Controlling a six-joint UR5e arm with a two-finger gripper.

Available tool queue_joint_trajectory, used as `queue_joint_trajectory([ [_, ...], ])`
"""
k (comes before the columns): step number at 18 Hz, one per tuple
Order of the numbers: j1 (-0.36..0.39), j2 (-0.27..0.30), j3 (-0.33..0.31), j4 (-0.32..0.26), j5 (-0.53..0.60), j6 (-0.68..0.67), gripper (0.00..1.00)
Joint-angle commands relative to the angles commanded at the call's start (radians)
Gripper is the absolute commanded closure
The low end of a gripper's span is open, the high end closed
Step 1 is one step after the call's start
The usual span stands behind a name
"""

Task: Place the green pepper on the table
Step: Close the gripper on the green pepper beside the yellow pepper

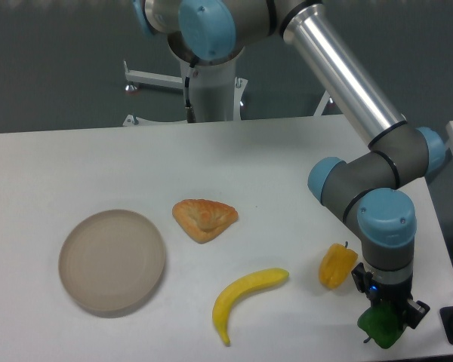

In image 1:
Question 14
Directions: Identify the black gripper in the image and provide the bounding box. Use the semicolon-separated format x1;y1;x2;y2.
351;262;430;329

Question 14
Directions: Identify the green toy pepper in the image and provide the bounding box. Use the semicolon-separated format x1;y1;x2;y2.
357;302;405;349

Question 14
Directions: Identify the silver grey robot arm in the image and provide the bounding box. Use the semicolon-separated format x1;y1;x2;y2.
133;1;445;328

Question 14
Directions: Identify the orange toy pepper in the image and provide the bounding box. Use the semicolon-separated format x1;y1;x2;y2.
318;241;358;290

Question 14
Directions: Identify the yellow toy banana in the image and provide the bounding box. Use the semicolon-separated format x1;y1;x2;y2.
211;268;290;346

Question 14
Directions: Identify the toy pastry turnover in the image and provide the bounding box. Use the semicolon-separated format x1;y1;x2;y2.
172;199;239;244

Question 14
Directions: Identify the beige round plate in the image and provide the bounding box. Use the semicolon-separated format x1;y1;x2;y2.
58;210;166;318

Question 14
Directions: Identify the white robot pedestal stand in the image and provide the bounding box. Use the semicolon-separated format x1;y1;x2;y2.
123;54;337;127

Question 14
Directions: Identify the black cable on pedestal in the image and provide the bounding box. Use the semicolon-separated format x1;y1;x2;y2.
183;56;199;124

